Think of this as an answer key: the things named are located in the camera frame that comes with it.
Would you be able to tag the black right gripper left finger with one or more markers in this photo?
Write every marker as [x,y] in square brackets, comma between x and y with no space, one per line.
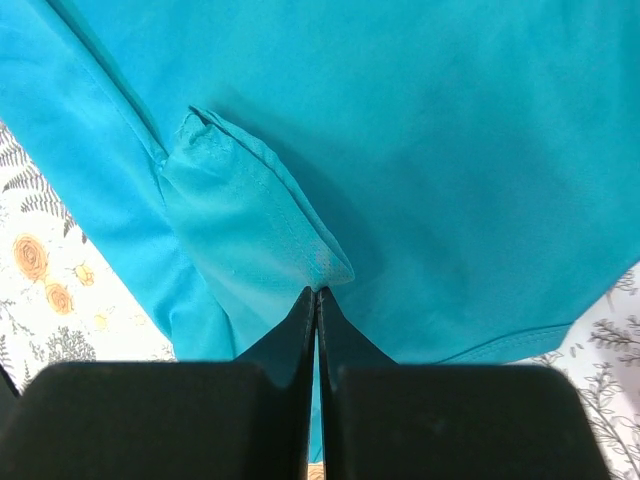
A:
[243,419]

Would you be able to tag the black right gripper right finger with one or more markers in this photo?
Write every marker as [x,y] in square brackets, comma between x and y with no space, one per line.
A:
[385,420]

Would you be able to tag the teal t shirt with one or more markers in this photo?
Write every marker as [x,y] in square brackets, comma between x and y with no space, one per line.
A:
[463,175]

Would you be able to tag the floral patterned table mat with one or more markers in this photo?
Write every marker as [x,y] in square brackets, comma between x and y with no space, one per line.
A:
[61,301]

